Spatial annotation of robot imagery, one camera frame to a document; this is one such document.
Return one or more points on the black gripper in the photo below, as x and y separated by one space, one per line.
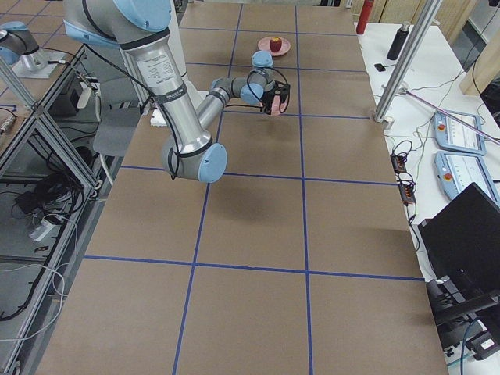
269 100

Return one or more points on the red yellow apple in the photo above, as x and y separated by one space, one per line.
275 44

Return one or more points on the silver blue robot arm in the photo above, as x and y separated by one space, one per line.
147 33
22 53

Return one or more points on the pink bowl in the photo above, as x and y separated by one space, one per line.
277 107

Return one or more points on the pink plate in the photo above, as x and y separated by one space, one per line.
263 45

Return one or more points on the red water bottle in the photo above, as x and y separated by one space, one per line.
364 16

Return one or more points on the reacher grabber stick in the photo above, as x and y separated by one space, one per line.
476 130

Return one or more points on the black water bottle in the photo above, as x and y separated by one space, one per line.
398 41

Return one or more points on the orange black power strip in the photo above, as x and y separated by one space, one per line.
405 181

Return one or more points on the brown paper table cover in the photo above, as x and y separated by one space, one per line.
298 260

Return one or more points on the upper teach pendant tablet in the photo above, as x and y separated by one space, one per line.
451 135

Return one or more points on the teach pendant tablet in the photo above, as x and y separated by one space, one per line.
451 135
457 170

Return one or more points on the lower teach pendant tablet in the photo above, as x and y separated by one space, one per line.
457 170

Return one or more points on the black laptop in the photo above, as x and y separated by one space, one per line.
464 236

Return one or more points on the aluminium frame post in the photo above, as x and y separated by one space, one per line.
416 36

